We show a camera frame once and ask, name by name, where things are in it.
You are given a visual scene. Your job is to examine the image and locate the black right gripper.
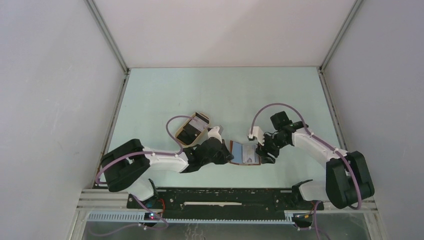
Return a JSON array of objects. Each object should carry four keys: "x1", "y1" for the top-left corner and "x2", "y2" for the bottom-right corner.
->
[{"x1": 255, "y1": 132, "x2": 289, "y2": 164}]

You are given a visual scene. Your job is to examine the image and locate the oval wooden tray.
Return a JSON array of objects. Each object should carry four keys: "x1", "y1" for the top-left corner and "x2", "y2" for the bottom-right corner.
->
[{"x1": 174, "y1": 112, "x2": 211, "y2": 147}]

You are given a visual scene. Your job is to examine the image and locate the brown leather card holder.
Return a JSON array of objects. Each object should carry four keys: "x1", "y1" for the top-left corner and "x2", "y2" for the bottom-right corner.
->
[{"x1": 229, "y1": 141, "x2": 261, "y2": 166}]

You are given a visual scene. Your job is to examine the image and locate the silver VIP credit card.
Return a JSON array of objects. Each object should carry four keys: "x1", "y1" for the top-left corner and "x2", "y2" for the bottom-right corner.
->
[{"x1": 242, "y1": 144, "x2": 259, "y2": 165}]

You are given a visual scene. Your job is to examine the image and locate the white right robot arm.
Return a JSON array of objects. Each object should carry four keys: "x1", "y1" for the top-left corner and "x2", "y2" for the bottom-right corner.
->
[{"x1": 247, "y1": 111, "x2": 375, "y2": 209}]

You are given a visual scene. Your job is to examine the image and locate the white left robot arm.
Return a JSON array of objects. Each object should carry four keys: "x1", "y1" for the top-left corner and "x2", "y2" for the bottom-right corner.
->
[{"x1": 95, "y1": 137, "x2": 234, "y2": 208}]

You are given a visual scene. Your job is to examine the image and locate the grey card in tray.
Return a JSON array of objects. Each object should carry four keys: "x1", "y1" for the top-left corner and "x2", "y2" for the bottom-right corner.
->
[{"x1": 188, "y1": 112, "x2": 210, "y2": 132}]

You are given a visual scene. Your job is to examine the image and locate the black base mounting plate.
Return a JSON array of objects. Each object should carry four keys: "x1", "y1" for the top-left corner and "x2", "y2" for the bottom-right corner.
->
[{"x1": 147, "y1": 187, "x2": 316, "y2": 220}]

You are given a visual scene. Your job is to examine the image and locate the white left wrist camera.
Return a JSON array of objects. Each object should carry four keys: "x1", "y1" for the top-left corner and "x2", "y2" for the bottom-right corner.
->
[{"x1": 207, "y1": 125, "x2": 223, "y2": 143}]

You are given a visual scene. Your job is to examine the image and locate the light blue cable duct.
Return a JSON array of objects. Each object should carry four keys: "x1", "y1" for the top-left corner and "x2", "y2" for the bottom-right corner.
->
[{"x1": 86, "y1": 211, "x2": 294, "y2": 224}]

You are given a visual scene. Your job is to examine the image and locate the aluminium corner frame post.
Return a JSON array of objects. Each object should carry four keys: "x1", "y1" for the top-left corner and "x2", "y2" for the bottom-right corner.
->
[{"x1": 318, "y1": 0, "x2": 365, "y2": 73}]

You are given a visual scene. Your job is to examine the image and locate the left aluminium corner post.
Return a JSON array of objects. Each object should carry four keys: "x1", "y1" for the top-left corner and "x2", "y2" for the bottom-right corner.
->
[{"x1": 84, "y1": 0, "x2": 130, "y2": 75}]

